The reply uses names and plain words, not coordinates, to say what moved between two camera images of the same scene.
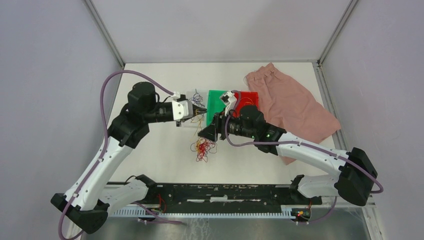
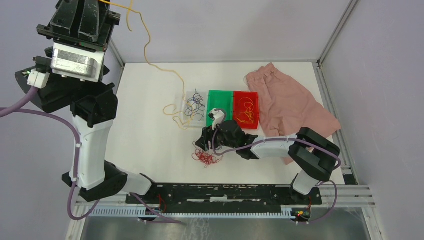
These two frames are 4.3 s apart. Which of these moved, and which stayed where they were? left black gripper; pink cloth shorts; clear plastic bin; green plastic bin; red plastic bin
Moved: left black gripper
Stayed: pink cloth shorts; green plastic bin; clear plastic bin; red plastic bin
